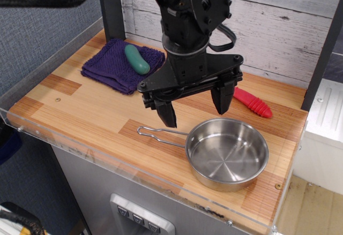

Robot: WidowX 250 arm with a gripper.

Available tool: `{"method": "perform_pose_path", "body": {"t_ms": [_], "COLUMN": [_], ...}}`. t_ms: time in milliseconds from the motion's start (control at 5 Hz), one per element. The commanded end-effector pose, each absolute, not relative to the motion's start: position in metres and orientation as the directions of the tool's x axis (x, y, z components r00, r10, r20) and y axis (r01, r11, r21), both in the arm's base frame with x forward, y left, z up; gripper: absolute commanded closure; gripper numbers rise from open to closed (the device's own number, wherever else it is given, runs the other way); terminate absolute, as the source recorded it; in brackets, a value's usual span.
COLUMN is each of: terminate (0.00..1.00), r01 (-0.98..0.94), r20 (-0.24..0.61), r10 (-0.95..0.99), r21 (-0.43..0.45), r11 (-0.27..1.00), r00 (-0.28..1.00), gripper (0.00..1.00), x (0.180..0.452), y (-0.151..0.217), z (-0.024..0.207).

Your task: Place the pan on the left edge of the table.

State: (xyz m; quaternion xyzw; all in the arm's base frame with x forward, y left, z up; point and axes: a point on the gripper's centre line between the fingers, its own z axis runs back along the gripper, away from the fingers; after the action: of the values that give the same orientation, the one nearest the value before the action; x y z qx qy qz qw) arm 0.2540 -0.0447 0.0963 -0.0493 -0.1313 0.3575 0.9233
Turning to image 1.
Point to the purple folded towel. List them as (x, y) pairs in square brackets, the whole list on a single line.
[(111, 67)]

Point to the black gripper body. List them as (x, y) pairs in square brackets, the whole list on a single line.
[(183, 75)]

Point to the green toy pickle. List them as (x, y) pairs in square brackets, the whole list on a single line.
[(136, 60)]

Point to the white metal cabinet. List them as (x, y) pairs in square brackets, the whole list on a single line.
[(319, 158)]

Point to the stainless steel pan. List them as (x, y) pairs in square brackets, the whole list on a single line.
[(225, 154)]

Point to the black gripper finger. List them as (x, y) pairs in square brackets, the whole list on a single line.
[(222, 95), (166, 113)]

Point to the grey dispenser panel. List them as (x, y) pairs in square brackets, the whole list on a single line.
[(141, 216)]

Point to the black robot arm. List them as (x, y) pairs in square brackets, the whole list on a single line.
[(196, 42)]

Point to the red-handled fork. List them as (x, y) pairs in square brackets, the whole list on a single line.
[(254, 103)]

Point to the clear acrylic guard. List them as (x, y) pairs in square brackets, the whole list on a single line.
[(93, 131)]

